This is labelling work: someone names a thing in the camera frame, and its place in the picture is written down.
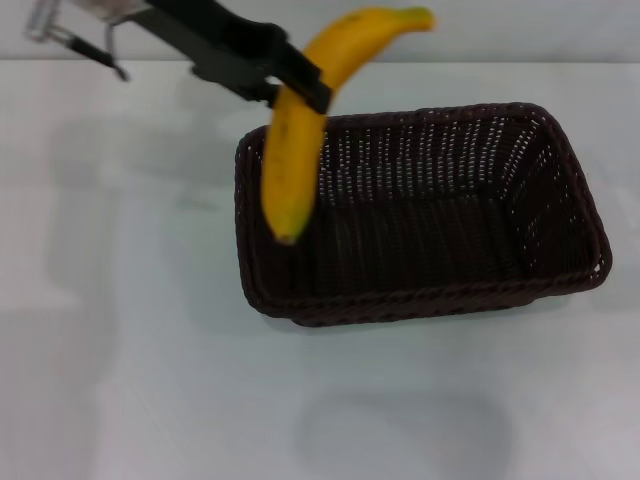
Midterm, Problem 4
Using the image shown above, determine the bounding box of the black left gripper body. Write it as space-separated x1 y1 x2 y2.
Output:
143 0 290 101

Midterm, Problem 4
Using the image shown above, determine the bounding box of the yellow banana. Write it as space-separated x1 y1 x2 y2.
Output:
260 5 437 246

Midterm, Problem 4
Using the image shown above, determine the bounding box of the dark brown woven basket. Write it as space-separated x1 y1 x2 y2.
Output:
233 102 614 329

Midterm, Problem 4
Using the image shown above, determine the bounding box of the black cable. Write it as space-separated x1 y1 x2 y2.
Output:
63 22 131 83

